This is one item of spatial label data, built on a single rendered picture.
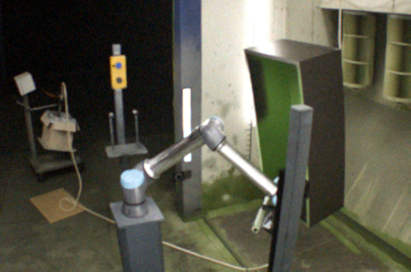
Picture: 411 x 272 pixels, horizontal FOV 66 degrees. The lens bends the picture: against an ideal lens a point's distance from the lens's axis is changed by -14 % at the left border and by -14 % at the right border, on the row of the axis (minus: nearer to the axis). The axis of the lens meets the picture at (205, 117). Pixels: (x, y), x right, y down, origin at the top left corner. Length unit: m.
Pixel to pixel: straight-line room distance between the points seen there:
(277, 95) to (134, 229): 1.42
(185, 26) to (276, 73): 0.79
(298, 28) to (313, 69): 1.35
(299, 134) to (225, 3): 2.11
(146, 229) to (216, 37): 1.60
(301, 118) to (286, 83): 1.77
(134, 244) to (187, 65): 1.44
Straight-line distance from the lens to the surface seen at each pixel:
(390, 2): 3.01
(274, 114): 2.76
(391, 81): 3.07
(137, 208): 2.32
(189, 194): 3.28
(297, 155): 1.04
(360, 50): 3.40
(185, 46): 2.88
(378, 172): 3.37
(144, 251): 2.45
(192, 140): 2.21
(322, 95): 2.19
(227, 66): 3.05
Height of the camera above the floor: 1.90
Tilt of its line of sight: 17 degrees down
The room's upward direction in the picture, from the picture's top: straight up
